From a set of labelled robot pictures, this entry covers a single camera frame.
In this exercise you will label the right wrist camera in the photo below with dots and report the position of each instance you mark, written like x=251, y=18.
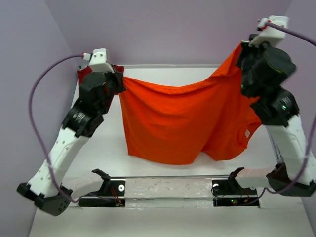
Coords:
x=269, y=34

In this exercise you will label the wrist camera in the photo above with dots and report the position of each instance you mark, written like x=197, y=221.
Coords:
x=98, y=61
x=269, y=34

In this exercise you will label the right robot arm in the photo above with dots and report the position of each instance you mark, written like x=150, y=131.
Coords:
x=295, y=174

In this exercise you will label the orange t-shirt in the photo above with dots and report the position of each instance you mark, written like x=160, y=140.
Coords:
x=173, y=125

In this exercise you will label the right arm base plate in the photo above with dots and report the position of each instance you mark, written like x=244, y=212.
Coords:
x=231, y=194

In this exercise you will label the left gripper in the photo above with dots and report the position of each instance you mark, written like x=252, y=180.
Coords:
x=118, y=77

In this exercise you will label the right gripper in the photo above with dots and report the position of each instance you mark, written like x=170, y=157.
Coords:
x=245, y=48

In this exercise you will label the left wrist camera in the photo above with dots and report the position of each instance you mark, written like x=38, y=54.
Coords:
x=98, y=61

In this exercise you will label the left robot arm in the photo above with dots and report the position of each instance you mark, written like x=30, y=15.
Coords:
x=47, y=188

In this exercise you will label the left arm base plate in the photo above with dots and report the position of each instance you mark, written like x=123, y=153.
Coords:
x=111, y=194

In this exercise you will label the dark red folded t-shirt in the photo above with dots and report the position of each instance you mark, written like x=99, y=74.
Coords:
x=83, y=72

